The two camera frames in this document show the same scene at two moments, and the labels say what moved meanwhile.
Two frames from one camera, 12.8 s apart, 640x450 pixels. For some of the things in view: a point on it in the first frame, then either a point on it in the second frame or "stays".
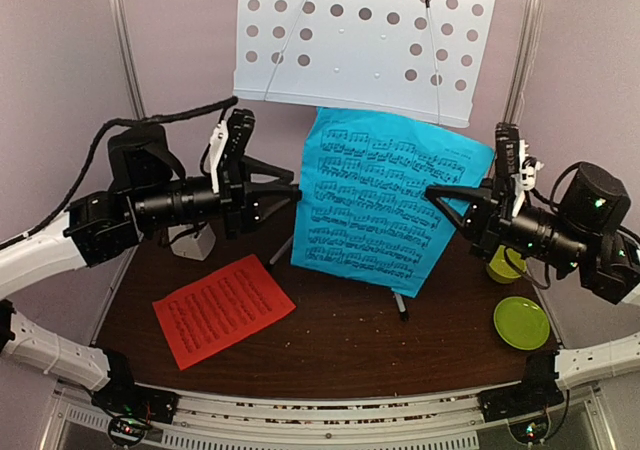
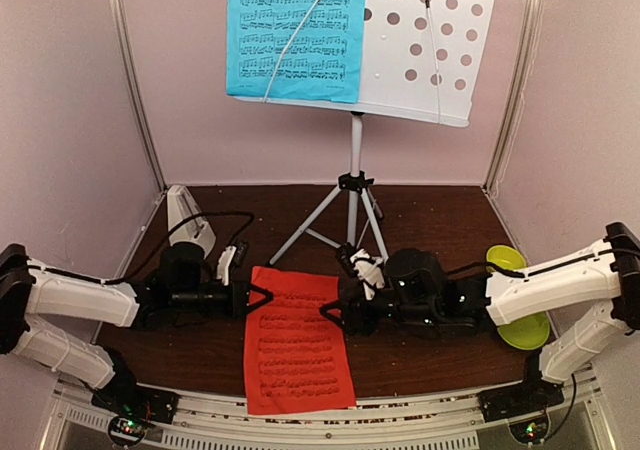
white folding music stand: x=400 y=43 stays
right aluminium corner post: x=527 y=45 stays
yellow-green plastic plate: x=522 y=323 stays
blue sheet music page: x=362 y=210 to x=324 y=62
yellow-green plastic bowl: x=501 y=270 stays
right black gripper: x=487 y=234 to x=353 y=313
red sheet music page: x=226 y=307 to x=296 y=356
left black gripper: x=238 y=203 to x=238 y=299
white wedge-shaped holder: x=190 y=246 stays
